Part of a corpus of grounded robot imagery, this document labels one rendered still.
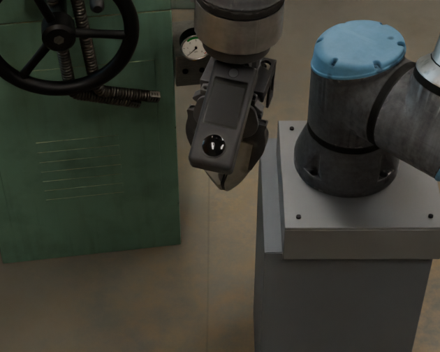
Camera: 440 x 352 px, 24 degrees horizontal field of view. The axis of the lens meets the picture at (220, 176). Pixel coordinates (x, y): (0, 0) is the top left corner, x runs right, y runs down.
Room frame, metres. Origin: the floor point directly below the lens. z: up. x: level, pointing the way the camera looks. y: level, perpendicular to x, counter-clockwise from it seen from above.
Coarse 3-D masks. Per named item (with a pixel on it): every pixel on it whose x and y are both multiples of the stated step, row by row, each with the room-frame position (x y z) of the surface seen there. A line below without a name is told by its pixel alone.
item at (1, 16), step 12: (12, 0) 1.63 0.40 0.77; (24, 0) 1.64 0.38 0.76; (84, 0) 1.65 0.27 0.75; (108, 0) 1.66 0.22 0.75; (132, 0) 1.67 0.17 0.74; (144, 0) 1.67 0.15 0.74; (156, 0) 1.67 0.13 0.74; (168, 0) 1.68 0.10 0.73; (0, 12) 1.63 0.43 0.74; (12, 12) 1.63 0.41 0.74; (24, 12) 1.64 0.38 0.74; (36, 12) 1.64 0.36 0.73; (72, 12) 1.65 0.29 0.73; (108, 12) 1.66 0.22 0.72
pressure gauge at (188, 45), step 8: (184, 32) 1.64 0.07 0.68; (192, 32) 1.63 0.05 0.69; (184, 40) 1.62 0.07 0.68; (192, 40) 1.62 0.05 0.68; (184, 48) 1.62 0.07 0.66; (192, 48) 1.62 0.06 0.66; (200, 48) 1.62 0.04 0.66; (184, 56) 1.62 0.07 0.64; (192, 56) 1.62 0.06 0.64; (200, 56) 1.62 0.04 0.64
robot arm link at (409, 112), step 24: (408, 72) 1.26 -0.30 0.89; (432, 72) 1.21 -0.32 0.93; (408, 96) 1.21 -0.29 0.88; (432, 96) 1.18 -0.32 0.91; (384, 120) 1.20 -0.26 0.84; (408, 120) 1.18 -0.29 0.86; (432, 120) 1.16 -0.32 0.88; (384, 144) 1.20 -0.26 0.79; (408, 144) 1.16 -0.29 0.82; (432, 144) 1.14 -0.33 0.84; (432, 168) 1.13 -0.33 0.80
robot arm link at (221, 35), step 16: (192, 0) 0.85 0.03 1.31; (208, 16) 0.81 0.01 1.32; (272, 16) 0.81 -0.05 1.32; (208, 32) 0.81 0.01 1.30; (224, 32) 0.80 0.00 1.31; (240, 32) 0.80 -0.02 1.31; (256, 32) 0.80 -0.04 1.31; (272, 32) 0.82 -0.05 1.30; (224, 48) 0.80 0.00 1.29; (240, 48) 0.80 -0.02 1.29; (256, 48) 0.80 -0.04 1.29
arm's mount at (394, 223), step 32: (288, 128) 1.41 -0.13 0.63; (288, 160) 1.33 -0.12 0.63; (288, 192) 1.24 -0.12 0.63; (320, 192) 1.24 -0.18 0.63; (384, 192) 1.24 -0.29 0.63; (416, 192) 1.24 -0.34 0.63; (288, 224) 1.17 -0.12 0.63; (320, 224) 1.17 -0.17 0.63; (352, 224) 1.17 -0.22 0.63; (384, 224) 1.17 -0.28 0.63; (416, 224) 1.17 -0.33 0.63; (288, 256) 1.16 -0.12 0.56; (320, 256) 1.16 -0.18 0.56; (352, 256) 1.16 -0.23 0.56; (384, 256) 1.16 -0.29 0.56; (416, 256) 1.16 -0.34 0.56
